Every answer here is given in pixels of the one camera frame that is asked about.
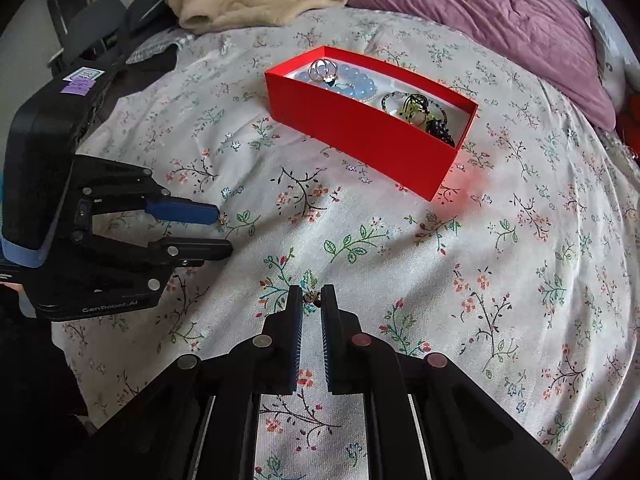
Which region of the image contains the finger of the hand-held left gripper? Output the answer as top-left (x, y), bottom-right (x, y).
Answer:
top-left (75, 230), bottom-right (234, 291)
top-left (75, 155), bottom-right (219, 231)

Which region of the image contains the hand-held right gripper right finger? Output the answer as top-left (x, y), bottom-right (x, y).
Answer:
top-left (320, 284), bottom-right (576, 480)

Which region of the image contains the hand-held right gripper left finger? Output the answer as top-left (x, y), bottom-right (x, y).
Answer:
top-left (65, 285), bottom-right (305, 480)

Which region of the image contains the red cardboard box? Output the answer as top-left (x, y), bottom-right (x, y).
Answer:
top-left (264, 46), bottom-right (480, 203)

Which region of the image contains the gold ring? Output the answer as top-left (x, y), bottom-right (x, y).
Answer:
top-left (307, 59), bottom-right (341, 83)

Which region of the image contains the light blue bead bracelet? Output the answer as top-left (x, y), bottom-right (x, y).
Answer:
top-left (299, 62), bottom-right (378, 101)

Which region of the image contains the green bead bracelet black charm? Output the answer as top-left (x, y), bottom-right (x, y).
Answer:
top-left (397, 92), bottom-right (456, 148)

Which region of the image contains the floral bedsheet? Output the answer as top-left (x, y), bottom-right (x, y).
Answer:
top-left (50, 5), bottom-right (640, 480)

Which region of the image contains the dark chair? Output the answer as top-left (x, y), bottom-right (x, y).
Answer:
top-left (47, 0), bottom-right (126, 68)

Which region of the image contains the purple blanket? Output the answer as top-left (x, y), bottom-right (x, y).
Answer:
top-left (345, 0), bottom-right (618, 131)

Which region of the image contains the multicolour beaded bracelet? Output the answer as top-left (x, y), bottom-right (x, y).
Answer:
top-left (380, 91), bottom-right (451, 121)

